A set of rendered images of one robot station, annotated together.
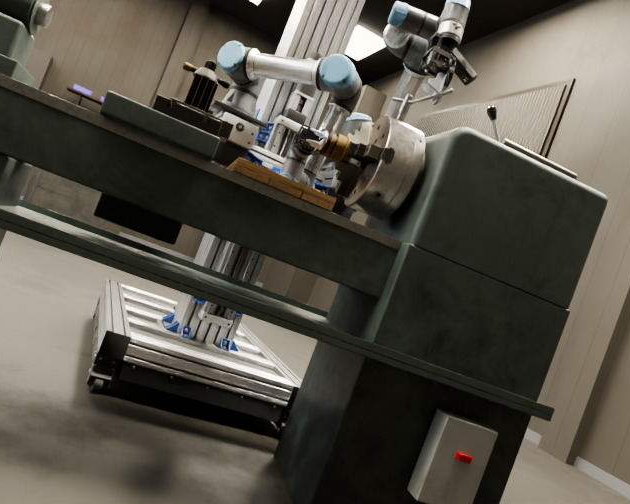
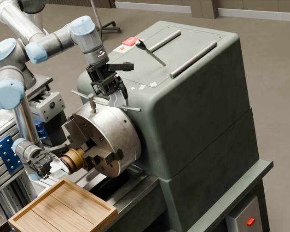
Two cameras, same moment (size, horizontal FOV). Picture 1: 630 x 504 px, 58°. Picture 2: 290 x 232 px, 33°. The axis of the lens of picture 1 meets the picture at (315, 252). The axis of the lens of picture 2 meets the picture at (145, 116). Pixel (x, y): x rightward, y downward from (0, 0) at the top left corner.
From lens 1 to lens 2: 1.54 m
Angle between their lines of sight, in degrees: 40
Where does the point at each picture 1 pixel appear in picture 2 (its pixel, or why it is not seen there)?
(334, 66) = (5, 96)
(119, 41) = not seen: outside the picture
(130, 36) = not seen: outside the picture
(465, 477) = (254, 224)
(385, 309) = (178, 216)
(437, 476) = not seen: outside the picture
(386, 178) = (126, 163)
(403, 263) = (171, 192)
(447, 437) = (240, 224)
